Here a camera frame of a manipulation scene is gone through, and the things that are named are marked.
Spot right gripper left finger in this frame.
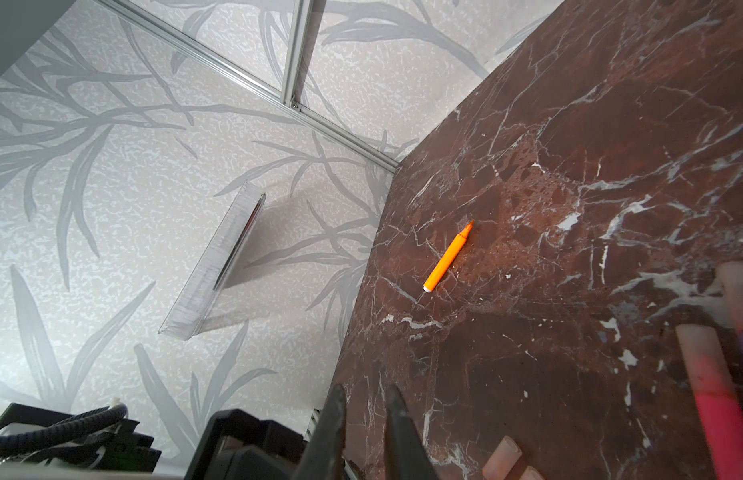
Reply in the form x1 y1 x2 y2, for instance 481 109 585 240
292 384 347 480

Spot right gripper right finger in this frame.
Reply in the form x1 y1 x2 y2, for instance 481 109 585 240
383 385 437 480

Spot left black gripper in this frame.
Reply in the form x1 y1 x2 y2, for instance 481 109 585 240
185 409 307 479

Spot translucent pen cap five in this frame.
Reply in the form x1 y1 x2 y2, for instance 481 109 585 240
675 324 735 398

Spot pink marker group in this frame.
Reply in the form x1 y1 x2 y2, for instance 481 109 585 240
695 392 743 479

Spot orange marker far left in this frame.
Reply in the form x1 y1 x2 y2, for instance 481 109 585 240
423 221 475 293

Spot black corrugated cable left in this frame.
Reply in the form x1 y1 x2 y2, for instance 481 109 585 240
0 403 130 462

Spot clear plastic wall bin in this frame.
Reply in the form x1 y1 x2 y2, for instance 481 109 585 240
158 183 267 341

